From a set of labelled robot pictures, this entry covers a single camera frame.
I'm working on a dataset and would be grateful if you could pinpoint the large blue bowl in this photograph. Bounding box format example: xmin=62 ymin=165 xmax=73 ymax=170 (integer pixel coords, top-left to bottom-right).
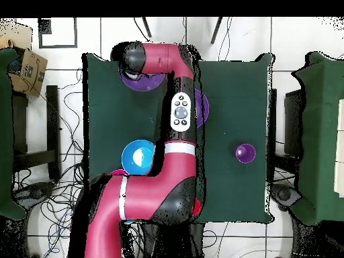
xmin=121 ymin=139 xmax=156 ymax=177

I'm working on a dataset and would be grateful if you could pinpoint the large purple bowl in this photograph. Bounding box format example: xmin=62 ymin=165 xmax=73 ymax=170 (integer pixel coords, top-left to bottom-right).
xmin=194 ymin=88 xmax=210 ymax=129
xmin=119 ymin=68 xmax=167 ymax=93

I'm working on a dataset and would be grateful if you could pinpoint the red cup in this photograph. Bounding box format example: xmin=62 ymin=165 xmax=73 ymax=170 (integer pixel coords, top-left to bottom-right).
xmin=191 ymin=197 xmax=202 ymax=217

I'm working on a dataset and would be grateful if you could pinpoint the purple cup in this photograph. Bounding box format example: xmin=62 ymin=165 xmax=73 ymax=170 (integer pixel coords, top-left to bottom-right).
xmin=233 ymin=142 xmax=257 ymax=164

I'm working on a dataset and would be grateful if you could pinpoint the dark green tablecloth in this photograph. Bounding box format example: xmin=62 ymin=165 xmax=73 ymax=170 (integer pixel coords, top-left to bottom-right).
xmin=81 ymin=52 xmax=275 ymax=224

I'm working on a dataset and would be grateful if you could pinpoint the black tripod leg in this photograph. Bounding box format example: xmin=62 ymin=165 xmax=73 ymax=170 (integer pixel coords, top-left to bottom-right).
xmin=210 ymin=17 xmax=224 ymax=45
xmin=141 ymin=17 xmax=153 ymax=38

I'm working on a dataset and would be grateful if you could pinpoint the dark grey equipment base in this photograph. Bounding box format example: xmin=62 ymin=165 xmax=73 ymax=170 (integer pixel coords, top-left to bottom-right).
xmin=14 ymin=181 xmax=56 ymax=209
xmin=269 ymin=183 xmax=302 ymax=212

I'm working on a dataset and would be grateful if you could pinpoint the green clothed side table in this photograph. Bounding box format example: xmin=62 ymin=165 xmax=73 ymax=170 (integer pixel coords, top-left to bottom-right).
xmin=0 ymin=47 xmax=28 ymax=221
xmin=291 ymin=51 xmax=344 ymax=226

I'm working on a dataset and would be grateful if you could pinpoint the brown cardboard box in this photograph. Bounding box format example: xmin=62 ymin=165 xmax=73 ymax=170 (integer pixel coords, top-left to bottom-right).
xmin=7 ymin=48 xmax=48 ymax=98

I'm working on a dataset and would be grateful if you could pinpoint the black chair frame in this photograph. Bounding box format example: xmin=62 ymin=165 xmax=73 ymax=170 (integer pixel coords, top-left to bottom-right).
xmin=11 ymin=85 xmax=62 ymax=181

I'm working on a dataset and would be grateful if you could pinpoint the tangle of floor cables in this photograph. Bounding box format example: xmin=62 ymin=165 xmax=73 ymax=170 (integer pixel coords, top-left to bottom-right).
xmin=13 ymin=67 xmax=91 ymax=258

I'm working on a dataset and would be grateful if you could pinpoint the black square floor frame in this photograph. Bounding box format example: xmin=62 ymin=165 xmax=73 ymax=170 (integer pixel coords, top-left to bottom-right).
xmin=38 ymin=17 xmax=79 ymax=49

